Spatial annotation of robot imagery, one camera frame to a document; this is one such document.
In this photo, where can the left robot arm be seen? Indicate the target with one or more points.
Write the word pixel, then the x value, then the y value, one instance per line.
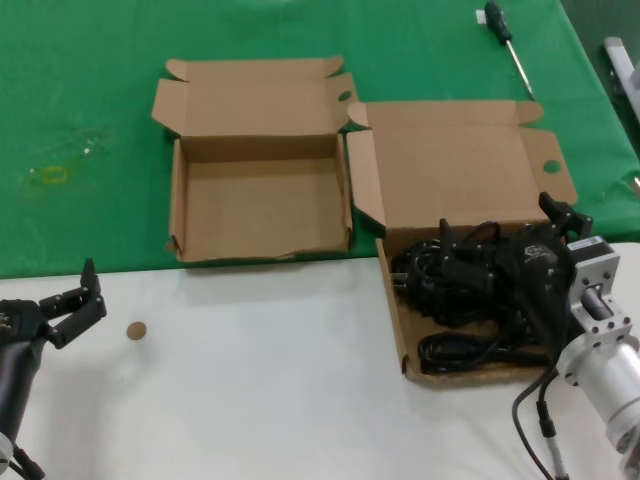
pixel 4 447

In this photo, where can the small white paper tag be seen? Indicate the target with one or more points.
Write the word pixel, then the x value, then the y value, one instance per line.
pixel 479 17

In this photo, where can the torn-edged open cardboard box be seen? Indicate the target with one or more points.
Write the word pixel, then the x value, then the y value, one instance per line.
pixel 260 210

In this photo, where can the small white object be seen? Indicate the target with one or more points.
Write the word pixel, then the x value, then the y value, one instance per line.
pixel 636 183

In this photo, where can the open brown cardboard box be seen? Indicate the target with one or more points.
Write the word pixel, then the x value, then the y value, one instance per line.
pixel 450 165

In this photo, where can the grey aluminium profile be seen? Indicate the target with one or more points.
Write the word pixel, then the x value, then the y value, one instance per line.
pixel 617 55

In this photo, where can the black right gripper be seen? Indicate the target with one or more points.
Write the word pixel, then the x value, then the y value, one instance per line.
pixel 540 280

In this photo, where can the green table cloth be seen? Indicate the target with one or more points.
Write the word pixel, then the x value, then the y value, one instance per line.
pixel 75 75

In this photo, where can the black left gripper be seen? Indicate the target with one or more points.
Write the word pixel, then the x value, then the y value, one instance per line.
pixel 20 350

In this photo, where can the round brown cardboard disc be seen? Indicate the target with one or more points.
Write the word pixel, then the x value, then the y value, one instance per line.
pixel 137 330

